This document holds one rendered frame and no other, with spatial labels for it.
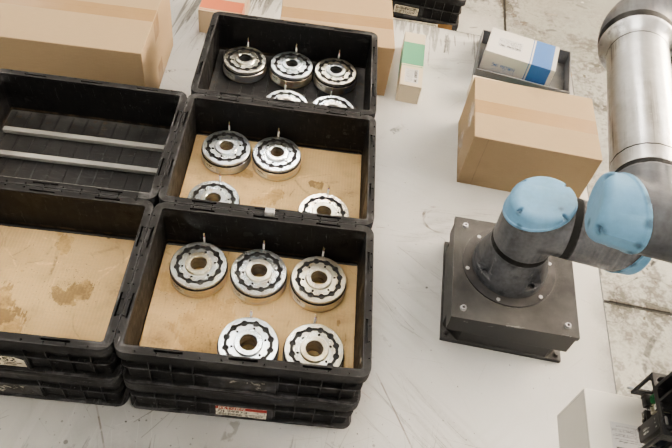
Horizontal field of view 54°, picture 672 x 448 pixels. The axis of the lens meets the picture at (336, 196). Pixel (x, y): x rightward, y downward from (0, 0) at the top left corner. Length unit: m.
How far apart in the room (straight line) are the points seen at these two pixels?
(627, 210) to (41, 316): 0.95
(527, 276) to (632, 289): 1.31
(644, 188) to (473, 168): 0.96
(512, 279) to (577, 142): 0.45
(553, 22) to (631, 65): 2.85
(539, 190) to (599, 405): 0.46
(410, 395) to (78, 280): 0.65
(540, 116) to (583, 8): 2.29
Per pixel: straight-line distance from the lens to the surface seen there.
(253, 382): 1.12
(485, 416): 1.34
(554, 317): 1.37
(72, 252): 1.31
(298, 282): 1.21
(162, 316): 1.21
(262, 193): 1.37
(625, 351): 2.45
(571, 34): 3.68
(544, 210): 1.21
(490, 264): 1.34
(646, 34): 0.93
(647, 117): 0.79
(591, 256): 1.26
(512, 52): 1.96
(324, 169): 1.43
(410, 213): 1.56
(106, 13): 1.72
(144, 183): 1.40
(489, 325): 1.33
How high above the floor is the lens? 1.88
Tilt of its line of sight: 49 degrees down
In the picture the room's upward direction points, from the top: 11 degrees clockwise
